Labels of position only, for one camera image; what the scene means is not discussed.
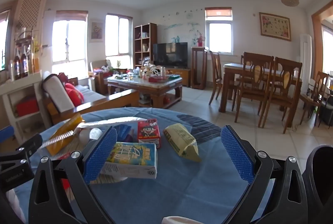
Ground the black television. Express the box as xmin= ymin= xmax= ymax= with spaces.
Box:
xmin=153 ymin=42 xmax=188 ymax=69

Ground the white cloth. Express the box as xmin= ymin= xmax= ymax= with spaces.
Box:
xmin=163 ymin=216 xmax=201 ymax=224

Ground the framed flower picture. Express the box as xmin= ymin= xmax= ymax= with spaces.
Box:
xmin=259 ymin=12 xmax=292 ymax=42

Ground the red cushion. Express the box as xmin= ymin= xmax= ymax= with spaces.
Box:
xmin=65 ymin=83 xmax=85 ymax=107

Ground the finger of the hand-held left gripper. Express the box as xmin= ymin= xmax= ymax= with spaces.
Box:
xmin=0 ymin=126 xmax=15 ymax=140
xmin=0 ymin=133 xmax=43 ymax=162

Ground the wooden armchair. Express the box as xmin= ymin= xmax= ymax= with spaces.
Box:
xmin=88 ymin=60 xmax=113 ymax=96

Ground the dark juice bottle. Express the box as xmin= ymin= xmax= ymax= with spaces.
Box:
xmin=21 ymin=54 xmax=30 ymax=78
xmin=14 ymin=55 xmax=22 ymax=81

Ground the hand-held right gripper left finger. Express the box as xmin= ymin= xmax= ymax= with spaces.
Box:
xmin=28 ymin=126 xmax=123 ymax=224

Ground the yellow snack bag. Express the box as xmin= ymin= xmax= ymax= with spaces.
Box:
xmin=163 ymin=123 xmax=202 ymax=163

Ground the wooden dining chair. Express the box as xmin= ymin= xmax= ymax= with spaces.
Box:
xmin=235 ymin=52 xmax=275 ymax=123
xmin=209 ymin=50 xmax=225 ymax=105
xmin=260 ymin=57 xmax=303 ymax=134
xmin=299 ymin=71 xmax=329 ymax=127

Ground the wooden dining table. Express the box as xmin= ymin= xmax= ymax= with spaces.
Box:
xmin=219 ymin=63 xmax=303 ymax=127

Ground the blue crumpled packet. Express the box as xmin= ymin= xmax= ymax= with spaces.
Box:
xmin=114 ymin=124 xmax=134 ymax=142

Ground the white shelf cabinet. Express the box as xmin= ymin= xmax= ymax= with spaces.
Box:
xmin=0 ymin=70 xmax=43 ymax=144

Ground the blue and yellow milk carton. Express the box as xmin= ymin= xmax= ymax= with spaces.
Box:
xmin=100 ymin=141 xmax=158 ymax=180

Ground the orange yellow snack packet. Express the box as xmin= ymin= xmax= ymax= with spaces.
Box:
xmin=44 ymin=113 xmax=85 ymax=156

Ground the dark sofa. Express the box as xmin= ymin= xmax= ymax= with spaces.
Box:
xmin=319 ymin=89 xmax=333 ymax=126

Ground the tall wooden stand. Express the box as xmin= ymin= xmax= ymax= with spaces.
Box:
xmin=191 ymin=46 xmax=209 ymax=90

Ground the window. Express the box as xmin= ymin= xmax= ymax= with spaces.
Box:
xmin=52 ymin=11 xmax=89 ymax=79
xmin=205 ymin=7 xmax=233 ymax=54
xmin=105 ymin=13 xmax=133 ymax=68

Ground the wooden sofa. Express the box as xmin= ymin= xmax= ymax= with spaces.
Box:
xmin=42 ymin=72 xmax=139 ymax=126

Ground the wooden bookshelf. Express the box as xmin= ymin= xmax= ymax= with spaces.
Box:
xmin=134 ymin=23 xmax=158 ymax=67

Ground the blue tablecloth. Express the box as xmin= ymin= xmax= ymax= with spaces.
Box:
xmin=10 ymin=107 xmax=271 ymax=224

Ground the wooden coffee table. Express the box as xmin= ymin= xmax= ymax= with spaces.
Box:
xmin=107 ymin=74 xmax=183 ymax=109

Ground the small wall picture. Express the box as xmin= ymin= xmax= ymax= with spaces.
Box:
xmin=90 ymin=21 xmax=104 ymax=43

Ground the wooden television stand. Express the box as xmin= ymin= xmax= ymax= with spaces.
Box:
xmin=164 ymin=67 xmax=191 ymax=88

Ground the black trash bin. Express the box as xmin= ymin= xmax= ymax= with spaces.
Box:
xmin=303 ymin=144 xmax=333 ymax=224

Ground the red carton box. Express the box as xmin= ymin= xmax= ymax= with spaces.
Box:
xmin=137 ymin=118 xmax=161 ymax=149

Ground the white lattice cover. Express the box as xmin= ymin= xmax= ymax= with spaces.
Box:
xmin=16 ymin=0 xmax=48 ymax=32

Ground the red flower vase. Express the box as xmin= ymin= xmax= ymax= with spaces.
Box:
xmin=195 ymin=31 xmax=206 ymax=47

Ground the pile of table clutter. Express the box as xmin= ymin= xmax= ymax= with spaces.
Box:
xmin=112 ymin=64 xmax=180 ymax=82

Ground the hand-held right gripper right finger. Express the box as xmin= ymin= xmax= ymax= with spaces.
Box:
xmin=220 ymin=125 xmax=309 ymax=224

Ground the white standing air conditioner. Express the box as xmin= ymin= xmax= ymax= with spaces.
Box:
xmin=300 ymin=34 xmax=312 ymax=76

